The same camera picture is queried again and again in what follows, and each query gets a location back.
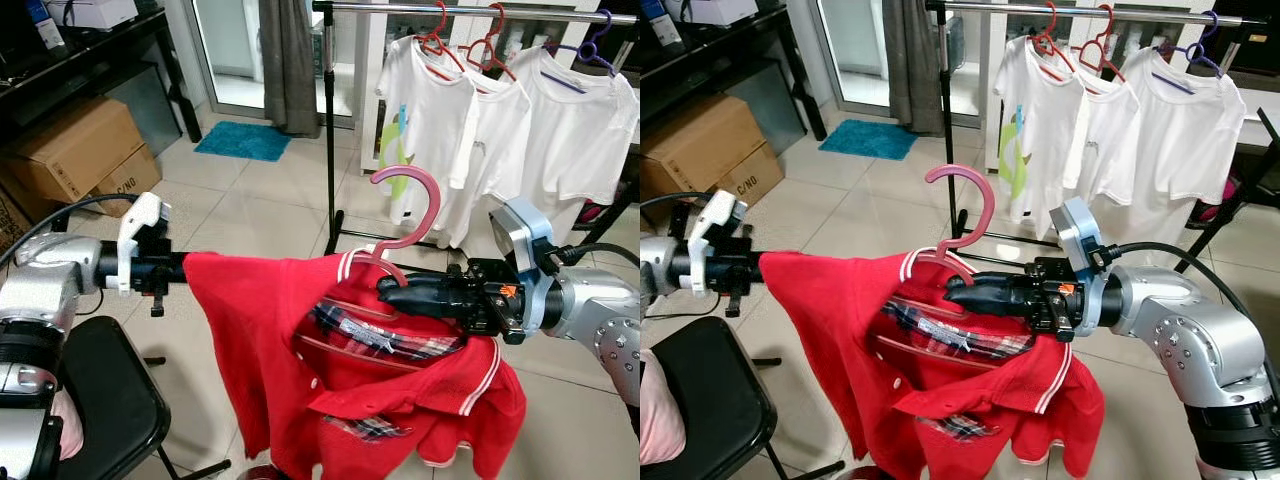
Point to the black chair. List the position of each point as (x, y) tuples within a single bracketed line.
[(715, 390), (110, 390)]

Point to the blue floor mat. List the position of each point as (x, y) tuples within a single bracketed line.
[(868, 138), (245, 140)]

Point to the cardboard box white label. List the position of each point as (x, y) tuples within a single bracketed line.
[(10, 215)]

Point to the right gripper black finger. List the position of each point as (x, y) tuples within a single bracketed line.
[(990, 286), (425, 310), (420, 289), (995, 307)]

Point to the red plastic hanger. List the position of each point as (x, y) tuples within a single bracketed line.
[(488, 45), (1043, 43), (1098, 45), (430, 43)]

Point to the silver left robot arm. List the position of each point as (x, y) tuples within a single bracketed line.
[(660, 270), (50, 270)]

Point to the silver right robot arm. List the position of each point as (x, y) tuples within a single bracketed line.
[(590, 300), (1180, 320)]

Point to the red polo shirt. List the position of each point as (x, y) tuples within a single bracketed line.
[(260, 330), (830, 330)]

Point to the black shelf unit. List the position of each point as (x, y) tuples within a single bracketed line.
[(120, 40), (745, 45)]

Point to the pink cloth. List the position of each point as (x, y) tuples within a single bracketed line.
[(68, 430), (660, 410)]

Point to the grey curtain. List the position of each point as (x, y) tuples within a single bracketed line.
[(290, 60), (912, 60)]

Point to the white t-shirt green print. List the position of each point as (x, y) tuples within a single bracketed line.
[(1045, 110), (430, 110)]

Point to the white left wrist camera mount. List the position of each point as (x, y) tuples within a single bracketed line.
[(140, 225), (712, 225)]

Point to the pink plastic hanger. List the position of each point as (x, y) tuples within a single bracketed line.
[(437, 200), (990, 200)]

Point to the purple plastic hanger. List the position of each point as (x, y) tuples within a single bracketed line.
[(1205, 60), (590, 55)]

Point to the blue and white box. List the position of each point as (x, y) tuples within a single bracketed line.
[(43, 25), (665, 25)]

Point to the plain white t-shirt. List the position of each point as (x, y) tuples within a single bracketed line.
[(1185, 140), (580, 140)]

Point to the black clothes rack silver rail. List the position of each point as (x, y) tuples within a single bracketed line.
[(328, 120), (943, 120)]

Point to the white framed glass door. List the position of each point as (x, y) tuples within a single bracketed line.
[(230, 45), (855, 40)]

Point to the large brown cardboard box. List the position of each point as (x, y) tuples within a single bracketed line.
[(710, 140), (80, 150)]

